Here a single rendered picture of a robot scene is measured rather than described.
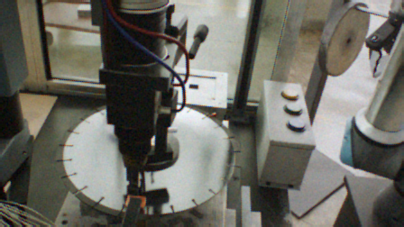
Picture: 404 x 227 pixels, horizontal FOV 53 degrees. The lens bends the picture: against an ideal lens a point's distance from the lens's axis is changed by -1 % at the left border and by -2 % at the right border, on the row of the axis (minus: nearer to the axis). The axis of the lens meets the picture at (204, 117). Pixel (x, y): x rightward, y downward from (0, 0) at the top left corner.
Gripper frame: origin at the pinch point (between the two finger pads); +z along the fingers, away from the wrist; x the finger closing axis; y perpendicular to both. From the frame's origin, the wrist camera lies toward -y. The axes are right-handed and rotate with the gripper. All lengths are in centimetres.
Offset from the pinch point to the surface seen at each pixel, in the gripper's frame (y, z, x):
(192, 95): -56, 1, 17
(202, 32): -75, -31, -9
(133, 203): -90, -7, -15
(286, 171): -46.1, 10.5, -10.6
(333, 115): 100, 91, 66
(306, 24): 191, 86, 176
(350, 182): -28.1, 16.2, -18.7
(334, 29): 22.0, 2.5, 33.2
